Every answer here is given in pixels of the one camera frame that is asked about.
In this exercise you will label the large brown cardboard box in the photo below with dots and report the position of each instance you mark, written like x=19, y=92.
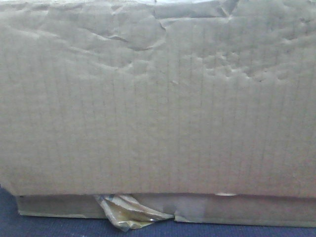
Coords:
x=204, y=109

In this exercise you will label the crumpled clear packing tape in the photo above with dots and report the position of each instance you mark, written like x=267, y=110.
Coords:
x=127, y=213

